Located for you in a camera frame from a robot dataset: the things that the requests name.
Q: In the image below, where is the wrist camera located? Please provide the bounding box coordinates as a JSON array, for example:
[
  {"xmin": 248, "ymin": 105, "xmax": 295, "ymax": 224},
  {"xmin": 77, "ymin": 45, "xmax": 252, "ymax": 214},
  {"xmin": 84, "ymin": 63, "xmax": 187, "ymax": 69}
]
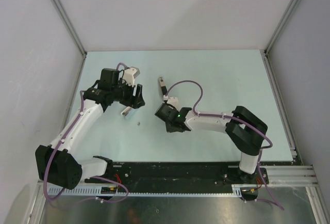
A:
[
  {"xmin": 162, "ymin": 95, "xmax": 180, "ymax": 109},
  {"xmin": 122, "ymin": 67, "xmax": 140, "ymax": 87}
]

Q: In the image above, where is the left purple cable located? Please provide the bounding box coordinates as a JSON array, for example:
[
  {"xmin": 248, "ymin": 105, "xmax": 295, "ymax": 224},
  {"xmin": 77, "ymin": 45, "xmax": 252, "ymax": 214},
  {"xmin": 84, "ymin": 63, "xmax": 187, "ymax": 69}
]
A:
[{"xmin": 42, "ymin": 62, "xmax": 129, "ymax": 204}]

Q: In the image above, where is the left aluminium frame post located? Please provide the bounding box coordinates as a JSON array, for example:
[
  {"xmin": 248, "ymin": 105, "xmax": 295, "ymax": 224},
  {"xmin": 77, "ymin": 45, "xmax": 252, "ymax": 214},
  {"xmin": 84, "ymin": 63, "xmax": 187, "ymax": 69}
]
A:
[{"xmin": 38, "ymin": 0, "xmax": 87, "ymax": 57}]

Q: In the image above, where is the right aluminium rail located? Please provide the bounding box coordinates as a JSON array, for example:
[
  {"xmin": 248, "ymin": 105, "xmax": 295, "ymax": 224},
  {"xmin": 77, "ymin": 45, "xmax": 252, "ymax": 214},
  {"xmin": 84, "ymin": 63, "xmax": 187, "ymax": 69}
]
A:
[{"xmin": 265, "ymin": 166, "xmax": 318, "ymax": 187}]

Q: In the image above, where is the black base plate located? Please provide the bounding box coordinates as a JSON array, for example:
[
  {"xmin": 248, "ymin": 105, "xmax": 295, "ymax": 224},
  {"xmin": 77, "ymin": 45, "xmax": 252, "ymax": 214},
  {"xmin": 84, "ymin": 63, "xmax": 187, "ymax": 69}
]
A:
[{"xmin": 102, "ymin": 162, "xmax": 269, "ymax": 193}]

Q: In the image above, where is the aluminium frame post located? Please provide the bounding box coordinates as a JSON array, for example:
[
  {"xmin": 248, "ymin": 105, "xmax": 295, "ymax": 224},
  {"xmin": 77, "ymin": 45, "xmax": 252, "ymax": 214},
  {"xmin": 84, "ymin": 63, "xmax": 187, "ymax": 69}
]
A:
[
  {"xmin": 263, "ymin": 0, "xmax": 313, "ymax": 54},
  {"xmin": 38, "ymin": 0, "xmax": 87, "ymax": 57}
]

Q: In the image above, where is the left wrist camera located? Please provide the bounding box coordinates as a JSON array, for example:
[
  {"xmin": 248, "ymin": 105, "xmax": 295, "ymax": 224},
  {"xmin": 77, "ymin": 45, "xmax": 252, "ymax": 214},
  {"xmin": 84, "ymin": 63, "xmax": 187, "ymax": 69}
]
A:
[{"xmin": 122, "ymin": 67, "xmax": 140, "ymax": 87}]

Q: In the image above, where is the right aluminium frame post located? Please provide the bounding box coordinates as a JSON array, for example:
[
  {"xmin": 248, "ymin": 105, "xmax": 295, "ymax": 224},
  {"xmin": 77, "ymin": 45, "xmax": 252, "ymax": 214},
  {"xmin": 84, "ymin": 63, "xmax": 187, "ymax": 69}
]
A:
[{"xmin": 263, "ymin": 0, "xmax": 313, "ymax": 54}]

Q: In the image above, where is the slotted cable duct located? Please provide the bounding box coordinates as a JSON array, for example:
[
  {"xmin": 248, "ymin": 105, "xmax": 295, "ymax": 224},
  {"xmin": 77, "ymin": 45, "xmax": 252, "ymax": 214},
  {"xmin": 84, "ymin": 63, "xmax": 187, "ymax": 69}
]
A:
[{"xmin": 61, "ymin": 185, "xmax": 257, "ymax": 198}]

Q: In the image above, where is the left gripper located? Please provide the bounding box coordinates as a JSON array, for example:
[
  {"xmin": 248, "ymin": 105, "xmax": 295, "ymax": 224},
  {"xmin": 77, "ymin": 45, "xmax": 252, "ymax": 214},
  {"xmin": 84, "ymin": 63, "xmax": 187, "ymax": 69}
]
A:
[{"xmin": 111, "ymin": 78, "xmax": 144, "ymax": 109}]

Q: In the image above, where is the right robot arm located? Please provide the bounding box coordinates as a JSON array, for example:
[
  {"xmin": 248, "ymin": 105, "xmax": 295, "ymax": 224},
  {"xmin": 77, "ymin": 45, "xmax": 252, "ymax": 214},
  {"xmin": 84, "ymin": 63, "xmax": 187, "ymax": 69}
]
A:
[{"xmin": 155, "ymin": 103, "xmax": 268, "ymax": 183}]

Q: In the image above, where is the purple cable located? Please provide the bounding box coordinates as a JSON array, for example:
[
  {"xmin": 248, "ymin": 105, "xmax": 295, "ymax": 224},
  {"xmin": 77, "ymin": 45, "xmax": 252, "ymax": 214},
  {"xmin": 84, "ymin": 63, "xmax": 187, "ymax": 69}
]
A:
[
  {"xmin": 164, "ymin": 79, "xmax": 285, "ymax": 211},
  {"xmin": 42, "ymin": 62, "xmax": 129, "ymax": 204}
]

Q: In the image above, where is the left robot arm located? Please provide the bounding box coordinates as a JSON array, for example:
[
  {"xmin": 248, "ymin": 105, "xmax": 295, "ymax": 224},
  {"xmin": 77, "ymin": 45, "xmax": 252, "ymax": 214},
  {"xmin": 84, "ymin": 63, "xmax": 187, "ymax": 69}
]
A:
[{"xmin": 35, "ymin": 67, "xmax": 145, "ymax": 189}]

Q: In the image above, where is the light blue white stapler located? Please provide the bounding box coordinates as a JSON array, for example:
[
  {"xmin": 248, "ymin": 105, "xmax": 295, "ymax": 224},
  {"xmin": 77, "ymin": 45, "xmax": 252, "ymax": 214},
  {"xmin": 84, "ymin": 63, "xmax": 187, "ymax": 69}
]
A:
[{"xmin": 121, "ymin": 107, "xmax": 136, "ymax": 120}]

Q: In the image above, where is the beige black stapler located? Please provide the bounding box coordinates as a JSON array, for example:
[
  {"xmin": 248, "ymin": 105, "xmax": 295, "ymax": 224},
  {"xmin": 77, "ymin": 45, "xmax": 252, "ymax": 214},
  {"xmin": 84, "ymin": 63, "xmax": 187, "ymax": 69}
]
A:
[{"xmin": 158, "ymin": 77, "xmax": 168, "ymax": 101}]

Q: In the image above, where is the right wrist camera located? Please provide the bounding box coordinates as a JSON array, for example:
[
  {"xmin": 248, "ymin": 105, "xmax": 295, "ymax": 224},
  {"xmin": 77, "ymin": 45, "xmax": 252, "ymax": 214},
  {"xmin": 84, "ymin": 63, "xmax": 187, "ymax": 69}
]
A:
[{"xmin": 162, "ymin": 95, "xmax": 180, "ymax": 109}]

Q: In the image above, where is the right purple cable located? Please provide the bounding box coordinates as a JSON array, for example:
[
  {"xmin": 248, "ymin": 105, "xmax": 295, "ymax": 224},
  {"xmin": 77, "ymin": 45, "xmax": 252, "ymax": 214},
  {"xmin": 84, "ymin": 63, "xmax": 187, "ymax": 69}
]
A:
[{"xmin": 164, "ymin": 79, "xmax": 285, "ymax": 211}]

